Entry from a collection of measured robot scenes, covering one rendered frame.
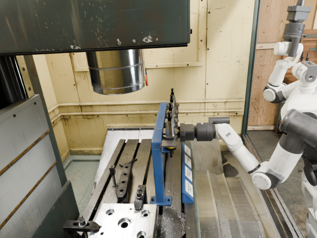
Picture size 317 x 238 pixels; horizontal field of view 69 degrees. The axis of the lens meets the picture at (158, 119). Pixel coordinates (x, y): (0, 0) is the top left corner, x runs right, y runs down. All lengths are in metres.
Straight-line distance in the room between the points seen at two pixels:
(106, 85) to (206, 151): 1.23
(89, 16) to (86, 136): 1.58
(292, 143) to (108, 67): 0.70
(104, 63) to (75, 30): 0.10
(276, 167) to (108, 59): 0.76
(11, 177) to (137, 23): 0.72
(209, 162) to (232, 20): 0.96
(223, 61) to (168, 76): 0.40
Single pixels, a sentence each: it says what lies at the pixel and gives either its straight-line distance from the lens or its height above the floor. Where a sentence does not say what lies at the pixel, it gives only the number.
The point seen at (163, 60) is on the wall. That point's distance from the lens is 1.68.
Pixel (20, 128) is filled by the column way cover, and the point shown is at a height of 1.33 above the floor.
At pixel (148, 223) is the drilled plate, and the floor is 0.99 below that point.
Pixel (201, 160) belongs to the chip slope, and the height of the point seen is 0.74.
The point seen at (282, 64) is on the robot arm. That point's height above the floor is 1.41.
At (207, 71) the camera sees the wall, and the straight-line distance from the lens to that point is 1.70.
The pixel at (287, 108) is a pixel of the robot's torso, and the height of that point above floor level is 1.31.
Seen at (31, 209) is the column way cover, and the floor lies 1.00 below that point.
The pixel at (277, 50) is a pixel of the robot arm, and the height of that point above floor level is 1.49.
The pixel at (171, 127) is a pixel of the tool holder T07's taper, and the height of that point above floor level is 1.26.
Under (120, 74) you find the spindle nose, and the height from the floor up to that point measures 1.56.
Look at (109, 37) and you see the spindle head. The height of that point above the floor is 1.65.
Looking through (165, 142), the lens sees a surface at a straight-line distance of 0.94.
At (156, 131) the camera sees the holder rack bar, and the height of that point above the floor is 1.23.
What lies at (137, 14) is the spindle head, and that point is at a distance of 0.53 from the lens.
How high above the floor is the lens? 1.68
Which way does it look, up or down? 24 degrees down
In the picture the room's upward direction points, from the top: 4 degrees counter-clockwise
